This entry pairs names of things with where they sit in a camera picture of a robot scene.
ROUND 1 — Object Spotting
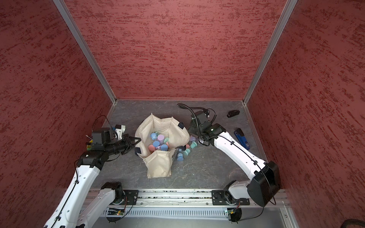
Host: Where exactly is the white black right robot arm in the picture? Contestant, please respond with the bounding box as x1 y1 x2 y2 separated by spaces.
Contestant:
177 103 281 207

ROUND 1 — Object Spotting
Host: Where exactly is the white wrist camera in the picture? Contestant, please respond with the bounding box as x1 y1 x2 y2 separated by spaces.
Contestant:
195 110 209 124
91 124 126 144

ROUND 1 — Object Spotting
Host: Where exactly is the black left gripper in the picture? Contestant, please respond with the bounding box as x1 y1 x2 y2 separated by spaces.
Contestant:
105 134 142 155

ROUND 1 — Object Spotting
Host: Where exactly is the small black device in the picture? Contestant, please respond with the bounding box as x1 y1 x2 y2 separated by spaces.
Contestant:
227 110 240 118

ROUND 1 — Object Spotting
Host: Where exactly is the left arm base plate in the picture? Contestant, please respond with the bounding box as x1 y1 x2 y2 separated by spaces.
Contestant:
112 190 139 205

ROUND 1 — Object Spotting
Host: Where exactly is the pink hourglass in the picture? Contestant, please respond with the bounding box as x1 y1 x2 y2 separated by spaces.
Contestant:
148 144 156 153

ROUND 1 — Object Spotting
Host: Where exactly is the cream canvas tote bag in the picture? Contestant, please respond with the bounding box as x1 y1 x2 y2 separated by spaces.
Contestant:
135 114 190 179

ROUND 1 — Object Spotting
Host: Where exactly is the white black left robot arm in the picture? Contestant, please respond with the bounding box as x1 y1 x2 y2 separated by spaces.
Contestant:
44 133 141 228

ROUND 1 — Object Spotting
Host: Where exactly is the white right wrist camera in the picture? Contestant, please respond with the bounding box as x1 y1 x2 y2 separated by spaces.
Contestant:
195 110 209 124

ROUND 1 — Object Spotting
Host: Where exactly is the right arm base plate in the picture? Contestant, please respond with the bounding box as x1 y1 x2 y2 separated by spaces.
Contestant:
211 190 250 206

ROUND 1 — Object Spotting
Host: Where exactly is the yellow pencil holder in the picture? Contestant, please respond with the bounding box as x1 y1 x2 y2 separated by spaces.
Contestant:
86 135 93 151

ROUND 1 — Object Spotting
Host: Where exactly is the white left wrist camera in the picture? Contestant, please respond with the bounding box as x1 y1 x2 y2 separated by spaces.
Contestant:
91 124 126 144

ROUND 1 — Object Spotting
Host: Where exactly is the aluminium front rail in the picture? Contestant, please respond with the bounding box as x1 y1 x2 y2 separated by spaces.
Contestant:
82 188 289 207

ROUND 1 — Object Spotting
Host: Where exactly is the purple hourglass front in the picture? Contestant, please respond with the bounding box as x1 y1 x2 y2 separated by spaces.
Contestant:
157 134 165 144

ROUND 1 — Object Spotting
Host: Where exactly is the blue stapler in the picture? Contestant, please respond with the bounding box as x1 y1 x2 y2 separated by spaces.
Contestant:
234 128 250 150

